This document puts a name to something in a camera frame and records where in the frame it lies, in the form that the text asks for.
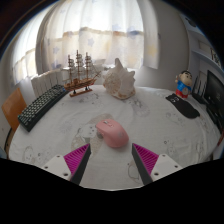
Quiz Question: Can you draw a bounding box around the black mechanical keyboard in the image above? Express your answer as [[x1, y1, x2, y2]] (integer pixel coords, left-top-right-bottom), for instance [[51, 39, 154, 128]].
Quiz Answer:
[[17, 84, 70, 133]]

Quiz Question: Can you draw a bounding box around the large white conch shell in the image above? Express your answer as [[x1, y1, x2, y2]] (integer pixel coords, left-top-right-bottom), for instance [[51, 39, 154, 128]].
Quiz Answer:
[[102, 57, 137, 100]]

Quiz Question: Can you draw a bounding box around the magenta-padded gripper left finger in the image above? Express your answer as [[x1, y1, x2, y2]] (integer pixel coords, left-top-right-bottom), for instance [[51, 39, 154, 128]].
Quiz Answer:
[[41, 143, 92, 186]]

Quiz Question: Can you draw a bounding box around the sheer white star-print curtain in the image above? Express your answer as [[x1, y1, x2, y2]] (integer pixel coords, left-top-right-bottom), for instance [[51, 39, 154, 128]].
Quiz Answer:
[[11, 0, 160, 84]]

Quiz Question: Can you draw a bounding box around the cartoon boy figurine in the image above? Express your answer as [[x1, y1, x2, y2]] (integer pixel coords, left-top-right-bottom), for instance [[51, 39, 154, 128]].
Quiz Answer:
[[174, 69, 194, 100]]

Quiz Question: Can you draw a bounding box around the wooden model sailing ship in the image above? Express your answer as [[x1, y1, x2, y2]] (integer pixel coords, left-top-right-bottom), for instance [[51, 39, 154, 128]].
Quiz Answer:
[[63, 49, 102, 98]]

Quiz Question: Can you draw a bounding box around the black computer monitor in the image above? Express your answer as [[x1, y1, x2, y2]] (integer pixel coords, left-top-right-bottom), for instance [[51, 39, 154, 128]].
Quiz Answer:
[[203, 69, 224, 133]]

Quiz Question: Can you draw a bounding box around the black cat-shaped mouse pad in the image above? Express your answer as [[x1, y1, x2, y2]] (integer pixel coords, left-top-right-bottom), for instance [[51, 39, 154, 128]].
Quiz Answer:
[[165, 93, 201, 120]]

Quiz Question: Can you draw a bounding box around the white wall shelf unit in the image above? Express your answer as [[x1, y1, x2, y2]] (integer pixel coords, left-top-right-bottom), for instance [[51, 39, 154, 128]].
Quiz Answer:
[[181, 13, 224, 78]]

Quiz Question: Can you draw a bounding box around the orange wooden chair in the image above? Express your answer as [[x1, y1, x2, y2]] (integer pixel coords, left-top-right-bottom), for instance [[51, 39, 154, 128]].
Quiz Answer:
[[1, 87, 28, 133]]

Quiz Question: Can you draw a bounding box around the white radiator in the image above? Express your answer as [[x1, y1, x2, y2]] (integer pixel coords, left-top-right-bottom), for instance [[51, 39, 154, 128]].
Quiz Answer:
[[30, 68, 68, 99]]

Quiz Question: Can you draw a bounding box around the black router with antennas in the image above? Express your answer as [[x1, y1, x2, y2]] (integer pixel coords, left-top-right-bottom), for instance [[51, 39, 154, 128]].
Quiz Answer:
[[190, 75, 209, 105]]

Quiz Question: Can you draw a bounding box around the white printed tablecloth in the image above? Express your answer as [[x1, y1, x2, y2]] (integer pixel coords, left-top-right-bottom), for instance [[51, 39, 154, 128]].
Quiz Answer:
[[8, 84, 223, 190]]

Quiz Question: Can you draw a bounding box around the pink computer mouse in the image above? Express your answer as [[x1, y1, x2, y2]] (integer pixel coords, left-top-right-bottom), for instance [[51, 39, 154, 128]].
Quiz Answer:
[[95, 118, 130, 149]]

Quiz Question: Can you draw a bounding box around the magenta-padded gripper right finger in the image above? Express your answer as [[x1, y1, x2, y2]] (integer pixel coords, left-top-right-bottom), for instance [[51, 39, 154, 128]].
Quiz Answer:
[[131, 143, 184, 186]]

